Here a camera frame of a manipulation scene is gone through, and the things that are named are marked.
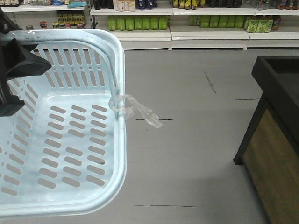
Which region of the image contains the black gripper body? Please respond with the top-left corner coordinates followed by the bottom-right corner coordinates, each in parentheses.
top-left (0, 10), bottom-right (51, 117)

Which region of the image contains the light blue plastic basket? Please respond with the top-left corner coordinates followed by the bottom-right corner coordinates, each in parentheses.
top-left (0, 29), bottom-right (127, 219)

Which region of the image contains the clear plastic tag strip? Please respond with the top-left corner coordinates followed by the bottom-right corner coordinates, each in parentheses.
top-left (108, 94), bottom-right (163, 128)

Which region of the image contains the white store shelving unit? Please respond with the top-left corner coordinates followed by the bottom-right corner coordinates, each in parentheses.
top-left (0, 0), bottom-right (299, 50)

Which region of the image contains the black wooden produce stand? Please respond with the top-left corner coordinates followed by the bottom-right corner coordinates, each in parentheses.
top-left (234, 56), bottom-right (299, 224)

